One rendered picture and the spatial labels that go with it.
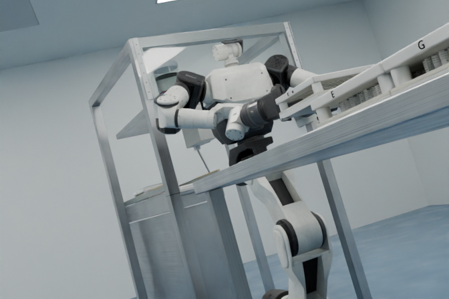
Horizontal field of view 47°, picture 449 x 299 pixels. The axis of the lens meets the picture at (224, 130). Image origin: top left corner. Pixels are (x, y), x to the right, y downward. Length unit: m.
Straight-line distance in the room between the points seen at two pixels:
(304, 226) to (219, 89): 0.63
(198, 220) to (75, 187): 3.41
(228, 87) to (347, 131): 1.37
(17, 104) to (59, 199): 1.20
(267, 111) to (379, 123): 1.04
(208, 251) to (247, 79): 1.15
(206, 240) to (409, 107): 2.35
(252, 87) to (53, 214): 4.35
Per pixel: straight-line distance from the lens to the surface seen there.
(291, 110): 1.56
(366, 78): 0.85
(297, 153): 0.85
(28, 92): 6.39
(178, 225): 2.62
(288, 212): 1.94
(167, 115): 1.81
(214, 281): 2.91
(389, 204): 6.95
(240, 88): 2.08
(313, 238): 1.93
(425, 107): 0.60
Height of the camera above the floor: 0.81
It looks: 7 degrees up
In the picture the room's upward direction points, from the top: 16 degrees counter-clockwise
